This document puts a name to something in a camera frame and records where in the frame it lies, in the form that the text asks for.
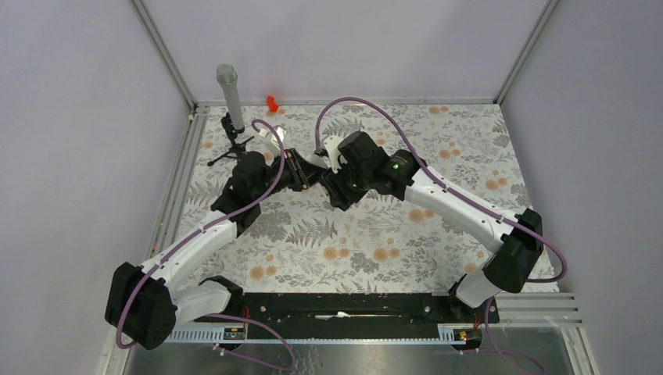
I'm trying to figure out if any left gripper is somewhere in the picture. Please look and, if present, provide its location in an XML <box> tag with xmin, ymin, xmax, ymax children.
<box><xmin>253</xmin><ymin>148</ymin><xmax>326</xmax><ymax>202</ymax></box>

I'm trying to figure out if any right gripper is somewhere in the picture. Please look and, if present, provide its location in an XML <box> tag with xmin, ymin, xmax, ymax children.
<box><xmin>320</xmin><ymin>158</ymin><xmax>373</xmax><ymax>212</ymax></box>

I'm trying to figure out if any white red remote control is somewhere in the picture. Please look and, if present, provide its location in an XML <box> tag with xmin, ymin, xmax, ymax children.
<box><xmin>311</xmin><ymin>153</ymin><xmax>330</xmax><ymax>170</ymax></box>

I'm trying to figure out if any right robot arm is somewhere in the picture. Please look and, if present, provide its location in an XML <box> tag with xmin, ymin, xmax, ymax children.
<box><xmin>321</xmin><ymin>131</ymin><xmax>543</xmax><ymax>322</ymax></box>

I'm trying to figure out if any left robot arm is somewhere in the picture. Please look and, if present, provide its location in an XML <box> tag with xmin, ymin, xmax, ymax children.
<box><xmin>105</xmin><ymin>148</ymin><xmax>339</xmax><ymax>349</ymax></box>

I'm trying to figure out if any floral table mat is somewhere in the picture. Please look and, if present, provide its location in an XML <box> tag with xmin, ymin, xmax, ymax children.
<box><xmin>170</xmin><ymin>103</ymin><xmax>561</xmax><ymax>296</ymax></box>

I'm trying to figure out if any red plastic block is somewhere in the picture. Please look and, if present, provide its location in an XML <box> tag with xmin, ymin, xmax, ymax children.
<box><xmin>266</xmin><ymin>95</ymin><xmax>280</xmax><ymax>113</ymax></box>

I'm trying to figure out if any black microphone stand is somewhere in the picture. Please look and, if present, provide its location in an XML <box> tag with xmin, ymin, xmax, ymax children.
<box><xmin>206</xmin><ymin>112</ymin><xmax>254</xmax><ymax>167</ymax></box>

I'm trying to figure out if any grey microphone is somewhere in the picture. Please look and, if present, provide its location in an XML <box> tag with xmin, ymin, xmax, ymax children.
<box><xmin>216</xmin><ymin>63</ymin><xmax>245</xmax><ymax>133</ymax></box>

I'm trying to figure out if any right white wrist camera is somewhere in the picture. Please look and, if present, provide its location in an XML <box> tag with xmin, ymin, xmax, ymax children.
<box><xmin>322</xmin><ymin>135</ymin><xmax>347</xmax><ymax>173</ymax></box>

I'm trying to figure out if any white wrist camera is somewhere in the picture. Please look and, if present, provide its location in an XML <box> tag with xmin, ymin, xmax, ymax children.
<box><xmin>322</xmin><ymin>135</ymin><xmax>347</xmax><ymax>173</ymax></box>
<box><xmin>259</xmin><ymin>126</ymin><xmax>286</xmax><ymax>157</ymax></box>

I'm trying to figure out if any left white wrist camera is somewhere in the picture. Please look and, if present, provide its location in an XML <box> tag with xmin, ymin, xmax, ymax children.
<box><xmin>259</xmin><ymin>126</ymin><xmax>286</xmax><ymax>157</ymax></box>

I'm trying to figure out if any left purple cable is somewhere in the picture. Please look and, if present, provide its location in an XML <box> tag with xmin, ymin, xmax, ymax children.
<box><xmin>114</xmin><ymin>119</ymin><xmax>287</xmax><ymax>350</ymax></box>

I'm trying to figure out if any purple cable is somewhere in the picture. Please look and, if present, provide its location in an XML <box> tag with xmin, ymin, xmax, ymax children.
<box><xmin>114</xmin><ymin>119</ymin><xmax>287</xmax><ymax>350</ymax></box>
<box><xmin>314</xmin><ymin>96</ymin><xmax>569</xmax><ymax>283</ymax></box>

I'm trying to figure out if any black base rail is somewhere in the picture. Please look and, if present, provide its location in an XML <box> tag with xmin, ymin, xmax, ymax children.
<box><xmin>224</xmin><ymin>293</ymin><xmax>500</xmax><ymax>341</ymax></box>

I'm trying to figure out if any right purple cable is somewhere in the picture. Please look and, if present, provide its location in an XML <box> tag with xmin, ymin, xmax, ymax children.
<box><xmin>314</xmin><ymin>96</ymin><xmax>569</xmax><ymax>283</ymax></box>

